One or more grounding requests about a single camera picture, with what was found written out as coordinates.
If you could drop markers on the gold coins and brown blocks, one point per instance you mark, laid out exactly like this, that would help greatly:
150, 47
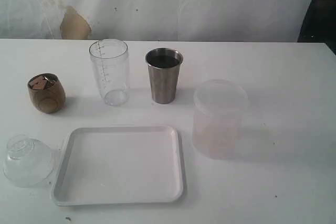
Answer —
41, 82

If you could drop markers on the stainless steel cup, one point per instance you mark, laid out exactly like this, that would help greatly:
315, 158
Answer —
164, 68

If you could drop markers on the clear dome strainer lid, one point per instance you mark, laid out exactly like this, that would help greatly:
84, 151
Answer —
30, 163

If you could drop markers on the clear plastic measuring tumbler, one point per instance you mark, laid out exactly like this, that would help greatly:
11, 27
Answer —
110, 63

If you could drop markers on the brown wooden cup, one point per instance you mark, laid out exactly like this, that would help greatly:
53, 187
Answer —
49, 100

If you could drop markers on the white rectangular tray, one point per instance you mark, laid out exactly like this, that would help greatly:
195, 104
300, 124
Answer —
119, 165

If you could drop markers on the white backdrop sheet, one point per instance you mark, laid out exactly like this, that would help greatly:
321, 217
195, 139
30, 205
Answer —
158, 20

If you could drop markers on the translucent plastic container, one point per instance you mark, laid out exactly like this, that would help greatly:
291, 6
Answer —
219, 109

